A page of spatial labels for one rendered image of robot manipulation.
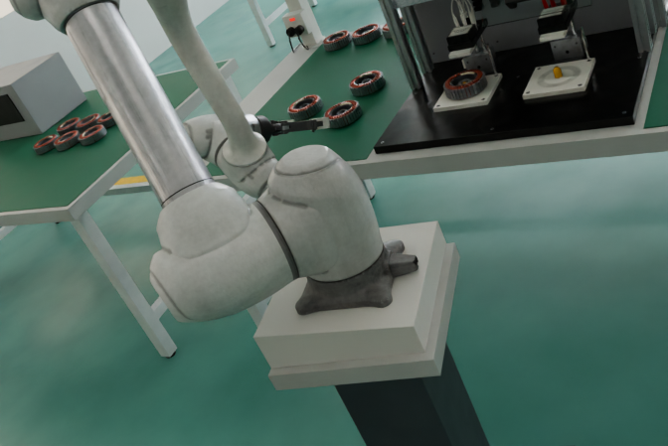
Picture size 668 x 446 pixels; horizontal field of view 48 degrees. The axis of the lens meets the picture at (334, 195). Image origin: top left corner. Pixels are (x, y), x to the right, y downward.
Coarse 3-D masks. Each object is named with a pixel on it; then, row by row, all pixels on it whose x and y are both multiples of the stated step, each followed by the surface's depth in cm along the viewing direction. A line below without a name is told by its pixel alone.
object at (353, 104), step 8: (336, 104) 222; (344, 104) 221; (352, 104) 218; (328, 112) 220; (336, 112) 222; (344, 112) 215; (352, 112) 214; (360, 112) 217; (336, 120) 215; (344, 120) 214; (352, 120) 215
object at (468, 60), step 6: (480, 48) 206; (492, 48) 204; (474, 54) 204; (480, 54) 203; (486, 54) 201; (492, 54) 204; (468, 60) 205; (474, 60) 204; (480, 60) 203; (486, 60) 202; (468, 66) 206; (474, 66) 205; (480, 66) 204; (486, 66) 204; (486, 72) 205
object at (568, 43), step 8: (568, 32) 193; (552, 40) 192; (560, 40) 191; (568, 40) 190; (576, 40) 189; (552, 48) 193; (560, 48) 192; (568, 48) 191; (576, 48) 190; (560, 56) 193; (568, 56) 192; (576, 56) 191
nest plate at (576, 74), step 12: (588, 60) 184; (540, 72) 189; (552, 72) 187; (564, 72) 184; (576, 72) 182; (588, 72) 179; (528, 84) 186; (540, 84) 183; (552, 84) 181; (564, 84) 179; (576, 84) 176; (528, 96) 182; (540, 96) 180
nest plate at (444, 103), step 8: (488, 80) 197; (496, 80) 195; (488, 88) 193; (440, 96) 200; (472, 96) 192; (480, 96) 191; (488, 96) 189; (440, 104) 196; (448, 104) 194; (456, 104) 192; (464, 104) 191; (472, 104) 190; (480, 104) 189
